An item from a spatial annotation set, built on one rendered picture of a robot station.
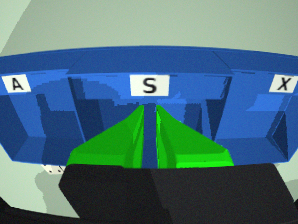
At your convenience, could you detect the blue rack of three bins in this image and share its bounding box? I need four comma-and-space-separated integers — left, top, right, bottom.
0, 46, 298, 168

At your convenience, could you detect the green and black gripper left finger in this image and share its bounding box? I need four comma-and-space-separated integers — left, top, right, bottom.
66, 105, 144, 168

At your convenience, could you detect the white domino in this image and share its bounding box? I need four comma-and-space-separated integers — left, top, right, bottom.
41, 165, 65, 174

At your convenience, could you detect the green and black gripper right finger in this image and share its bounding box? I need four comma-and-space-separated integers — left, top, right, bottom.
156, 105, 234, 168

